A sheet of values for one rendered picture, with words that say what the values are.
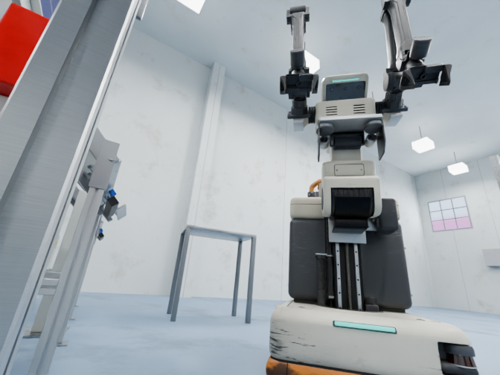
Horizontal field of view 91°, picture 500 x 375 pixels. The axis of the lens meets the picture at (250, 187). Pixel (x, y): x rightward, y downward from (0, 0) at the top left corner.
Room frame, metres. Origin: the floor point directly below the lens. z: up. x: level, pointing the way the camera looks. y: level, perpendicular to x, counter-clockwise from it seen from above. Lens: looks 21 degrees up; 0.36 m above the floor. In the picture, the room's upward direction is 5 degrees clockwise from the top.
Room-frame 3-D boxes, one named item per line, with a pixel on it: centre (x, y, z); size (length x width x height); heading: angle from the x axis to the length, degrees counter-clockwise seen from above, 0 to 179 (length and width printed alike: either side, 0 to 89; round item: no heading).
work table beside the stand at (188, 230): (2.60, 0.30, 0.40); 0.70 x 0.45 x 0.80; 110
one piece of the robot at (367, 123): (0.93, -0.41, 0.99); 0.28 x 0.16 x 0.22; 76
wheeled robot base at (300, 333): (1.21, -0.48, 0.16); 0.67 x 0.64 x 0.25; 166
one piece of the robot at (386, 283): (1.30, -0.51, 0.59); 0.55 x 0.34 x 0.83; 76
